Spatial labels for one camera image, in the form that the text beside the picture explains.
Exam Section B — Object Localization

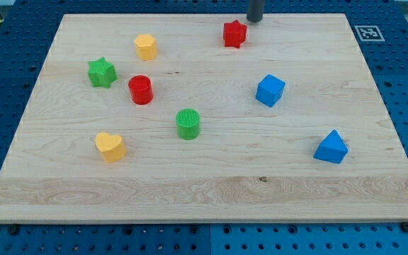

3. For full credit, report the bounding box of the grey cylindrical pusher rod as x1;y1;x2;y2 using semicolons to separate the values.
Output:
246;0;264;23

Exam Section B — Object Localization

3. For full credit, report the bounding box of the red star block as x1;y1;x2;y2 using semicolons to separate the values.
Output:
223;20;247;48

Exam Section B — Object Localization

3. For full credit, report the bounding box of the yellow hexagon block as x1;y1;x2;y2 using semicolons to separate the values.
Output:
134;34;158;61

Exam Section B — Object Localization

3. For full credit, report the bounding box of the green star block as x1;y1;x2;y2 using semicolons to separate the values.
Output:
88;57;118;89

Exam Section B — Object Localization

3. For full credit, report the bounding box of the blue cube block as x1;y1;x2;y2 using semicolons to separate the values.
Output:
255;74;285;108

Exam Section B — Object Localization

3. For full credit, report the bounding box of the white fiducial marker tag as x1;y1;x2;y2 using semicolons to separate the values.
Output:
355;25;385;42

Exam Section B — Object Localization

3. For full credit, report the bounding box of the wooden board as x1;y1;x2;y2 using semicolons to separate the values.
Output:
0;13;408;225

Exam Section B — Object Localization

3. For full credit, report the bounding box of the green cylinder block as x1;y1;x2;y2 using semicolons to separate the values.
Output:
176;108;200;140

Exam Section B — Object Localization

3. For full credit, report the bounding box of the red cylinder block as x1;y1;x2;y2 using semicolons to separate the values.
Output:
128;75;153;105

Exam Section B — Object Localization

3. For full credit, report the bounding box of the blue triangle block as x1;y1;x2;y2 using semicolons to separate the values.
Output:
313;130;349;164

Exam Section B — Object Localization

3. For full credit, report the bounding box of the yellow heart block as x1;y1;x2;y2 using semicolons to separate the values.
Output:
95;132;127;163

